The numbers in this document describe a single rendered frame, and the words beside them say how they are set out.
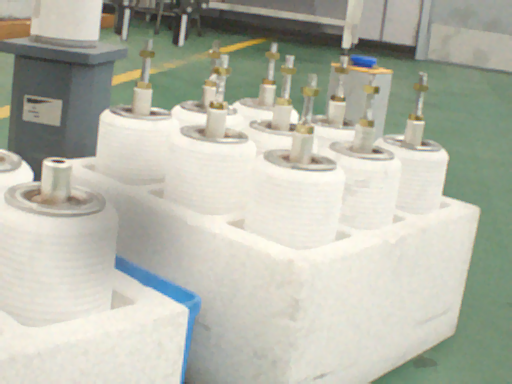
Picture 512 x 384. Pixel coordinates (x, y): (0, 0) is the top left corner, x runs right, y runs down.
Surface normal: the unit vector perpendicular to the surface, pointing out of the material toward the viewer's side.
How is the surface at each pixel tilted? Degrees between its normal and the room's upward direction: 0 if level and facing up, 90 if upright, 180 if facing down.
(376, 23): 90
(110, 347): 90
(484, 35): 90
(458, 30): 90
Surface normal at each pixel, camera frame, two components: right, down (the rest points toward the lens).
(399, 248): 0.73, 0.22
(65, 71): -0.21, 0.25
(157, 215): -0.67, 0.07
